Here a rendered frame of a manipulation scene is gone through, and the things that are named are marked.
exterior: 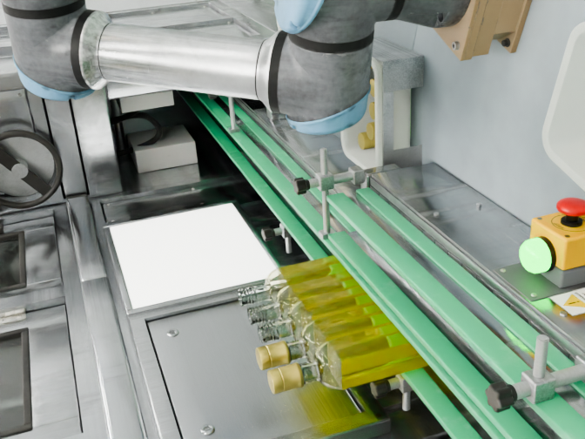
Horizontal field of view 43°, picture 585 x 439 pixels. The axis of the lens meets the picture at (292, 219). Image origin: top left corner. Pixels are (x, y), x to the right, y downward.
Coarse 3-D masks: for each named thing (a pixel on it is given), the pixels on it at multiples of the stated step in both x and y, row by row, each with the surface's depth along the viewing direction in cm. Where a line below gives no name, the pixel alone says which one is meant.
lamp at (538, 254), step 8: (528, 240) 92; (536, 240) 91; (544, 240) 91; (520, 248) 93; (528, 248) 91; (536, 248) 90; (544, 248) 90; (552, 248) 90; (520, 256) 93; (528, 256) 91; (536, 256) 90; (544, 256) 90; (552, 256) 90; (528, 264) 91; (536, 264) 90; (544, 264) 90; (552, 264) 90; (536, 272) 91
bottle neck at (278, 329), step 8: (280, 320) 114; (288, 320) 114; (264, 328) 112; (272, 328) 112; (280, 328) 113; (288, 328) 113; (264, 336) 112; (272, 336) 112; (280, 336) 113; (288, 336) 114
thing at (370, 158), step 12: (372, 60) 127; (372, 72) 143; (372, 96) 145; (360, 120) 146; (372, 120) 147; (348, 132) 147; (348, 144) 148; (348, 156) 146; (360, 156) 143; (372, 156) 143
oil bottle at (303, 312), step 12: (360, 288) 118; (312, 300) 116; (324, 300) 116; (336, 300) 115; (348, 300) 115; (360, 300) 115; (372, 300) 115; (288, 312) 115; (300, 312) 113; (312, 312) 113; (324, 312) 113; (336, 312) 113; (300, 324) 112
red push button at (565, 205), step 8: (560, 200) 91; (568, 200) 91; (576, 200) 91; (584, 200) 91; (560, 208) 90; (568, 208) 89; (576, 208) 89; (584, 208) 89; (568, 216) 91; (576, 216) 91
